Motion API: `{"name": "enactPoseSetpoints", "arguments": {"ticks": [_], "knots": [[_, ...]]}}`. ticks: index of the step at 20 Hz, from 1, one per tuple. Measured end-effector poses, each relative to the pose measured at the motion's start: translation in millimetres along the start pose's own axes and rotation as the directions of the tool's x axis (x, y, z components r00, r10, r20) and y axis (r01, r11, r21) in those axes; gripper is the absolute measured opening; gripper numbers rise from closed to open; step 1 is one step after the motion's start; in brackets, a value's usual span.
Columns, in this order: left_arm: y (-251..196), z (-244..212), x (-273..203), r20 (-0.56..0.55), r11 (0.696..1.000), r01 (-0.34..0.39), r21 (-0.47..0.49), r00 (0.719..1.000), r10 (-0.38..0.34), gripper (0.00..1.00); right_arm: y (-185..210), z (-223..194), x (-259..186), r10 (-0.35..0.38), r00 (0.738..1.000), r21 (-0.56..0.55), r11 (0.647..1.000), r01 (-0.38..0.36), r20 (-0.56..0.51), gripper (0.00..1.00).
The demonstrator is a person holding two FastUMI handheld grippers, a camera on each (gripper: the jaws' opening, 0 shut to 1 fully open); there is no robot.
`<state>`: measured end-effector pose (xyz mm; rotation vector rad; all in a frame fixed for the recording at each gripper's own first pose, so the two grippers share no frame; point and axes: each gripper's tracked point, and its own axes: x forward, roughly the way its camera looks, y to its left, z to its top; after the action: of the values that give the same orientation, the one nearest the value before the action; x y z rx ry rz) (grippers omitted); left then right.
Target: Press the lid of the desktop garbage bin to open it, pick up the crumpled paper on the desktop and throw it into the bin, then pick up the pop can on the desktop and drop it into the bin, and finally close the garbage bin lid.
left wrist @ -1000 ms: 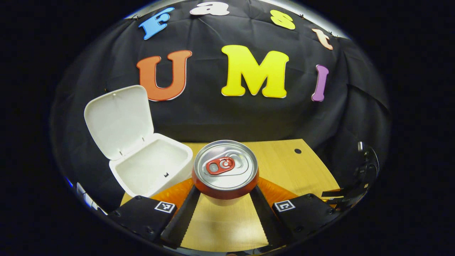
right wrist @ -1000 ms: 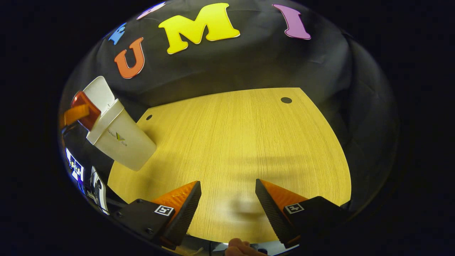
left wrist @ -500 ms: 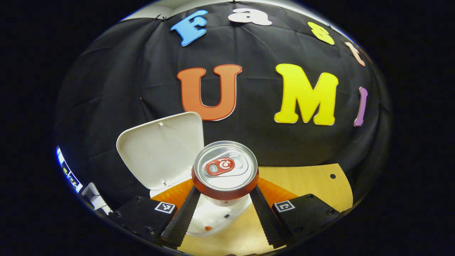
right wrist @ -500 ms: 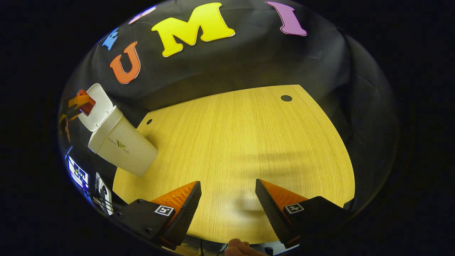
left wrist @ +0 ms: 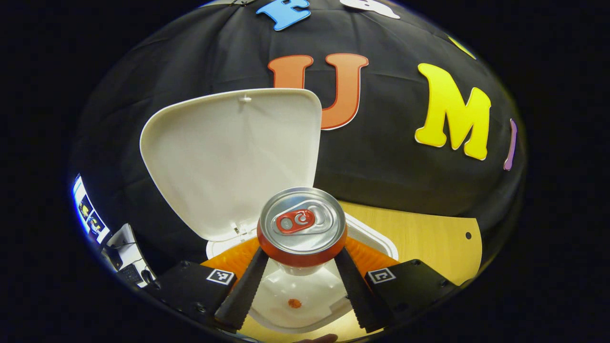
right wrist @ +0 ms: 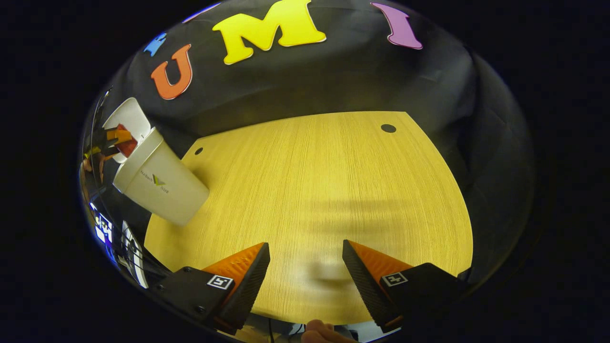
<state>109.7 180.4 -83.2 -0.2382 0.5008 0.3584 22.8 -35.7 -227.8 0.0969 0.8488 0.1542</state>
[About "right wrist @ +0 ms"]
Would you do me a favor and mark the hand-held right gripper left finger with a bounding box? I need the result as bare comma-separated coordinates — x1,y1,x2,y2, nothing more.
148,242,271,335

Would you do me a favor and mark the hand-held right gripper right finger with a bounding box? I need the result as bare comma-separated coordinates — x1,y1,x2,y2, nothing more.
342,240,472,333

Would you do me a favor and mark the white desktop garbage bin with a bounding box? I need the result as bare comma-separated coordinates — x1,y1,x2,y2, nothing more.
102,97,210,227

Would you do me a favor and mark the blue lit screen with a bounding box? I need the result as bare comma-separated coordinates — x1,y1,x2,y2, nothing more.
88,202,115,262

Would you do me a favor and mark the black backdrop cloth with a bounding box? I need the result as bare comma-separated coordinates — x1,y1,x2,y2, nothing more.
79,0,537,286

